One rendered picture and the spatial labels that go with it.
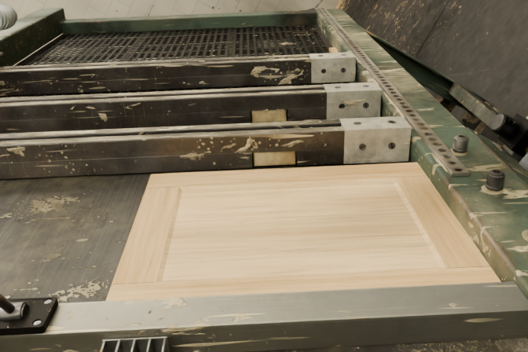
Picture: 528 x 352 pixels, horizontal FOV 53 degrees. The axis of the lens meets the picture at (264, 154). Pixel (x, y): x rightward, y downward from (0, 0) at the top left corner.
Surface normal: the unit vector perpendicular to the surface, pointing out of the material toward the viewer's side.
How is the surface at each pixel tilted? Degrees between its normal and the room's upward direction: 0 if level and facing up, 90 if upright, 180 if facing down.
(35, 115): 90
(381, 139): 90
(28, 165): 90
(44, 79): 90
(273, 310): 59
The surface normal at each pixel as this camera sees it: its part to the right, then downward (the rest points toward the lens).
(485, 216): -0.04, -0.91
